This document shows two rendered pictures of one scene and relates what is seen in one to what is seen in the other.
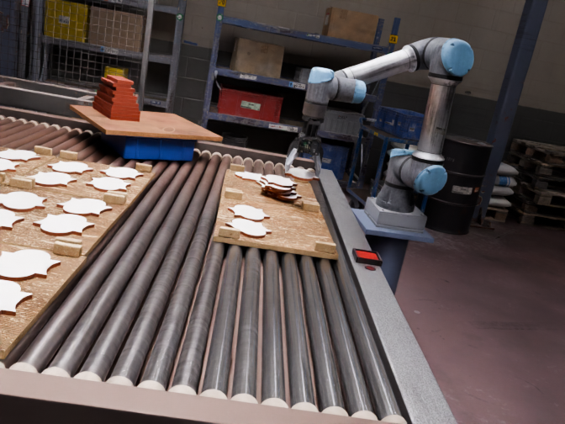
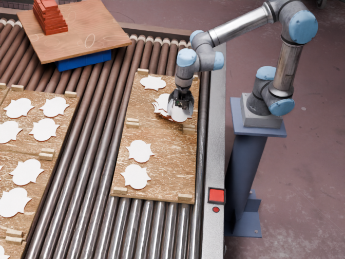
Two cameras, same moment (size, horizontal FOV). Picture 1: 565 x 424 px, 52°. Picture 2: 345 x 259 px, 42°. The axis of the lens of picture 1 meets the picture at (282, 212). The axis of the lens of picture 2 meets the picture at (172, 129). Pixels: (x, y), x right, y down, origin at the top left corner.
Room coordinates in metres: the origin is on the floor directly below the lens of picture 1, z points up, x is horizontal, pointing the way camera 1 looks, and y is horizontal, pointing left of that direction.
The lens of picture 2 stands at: (0.37, -0.16, 2.46)
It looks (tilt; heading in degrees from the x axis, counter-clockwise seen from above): 45 degrees down; 5
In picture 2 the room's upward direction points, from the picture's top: 7 degrees clockwise
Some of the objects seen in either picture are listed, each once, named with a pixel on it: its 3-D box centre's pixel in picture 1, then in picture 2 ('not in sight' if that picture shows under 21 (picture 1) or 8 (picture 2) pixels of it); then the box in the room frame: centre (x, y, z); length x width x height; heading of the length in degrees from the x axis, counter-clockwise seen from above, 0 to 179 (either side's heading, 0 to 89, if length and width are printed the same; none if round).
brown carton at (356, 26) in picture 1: (349, 26); not in sight; (6.36, -0.33, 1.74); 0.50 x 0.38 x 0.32; 99
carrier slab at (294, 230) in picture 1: (273, 225); (156, 162); (1.70, 0.02, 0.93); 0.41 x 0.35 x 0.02; 6
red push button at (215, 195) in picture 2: (366, 257); (216, 196); (1.58, -0.26, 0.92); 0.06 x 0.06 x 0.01; 5
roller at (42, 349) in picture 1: (143, 209); (69, 149); (1.70, 0.43, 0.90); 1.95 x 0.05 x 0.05; 5
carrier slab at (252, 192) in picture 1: (269, 190); (164, 101); (2.11, 0.06, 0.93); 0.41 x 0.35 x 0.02; 5
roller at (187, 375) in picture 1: (223, 222); (123, 156); (1.72, 0.18, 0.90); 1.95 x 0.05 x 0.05; 5
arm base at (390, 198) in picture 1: (397, 194); (262, 98); (2.19, -0.43, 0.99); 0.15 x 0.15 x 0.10
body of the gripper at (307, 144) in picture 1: (309, 135); (181, 93); (1.87, -0.04, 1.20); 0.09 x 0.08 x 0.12; 5
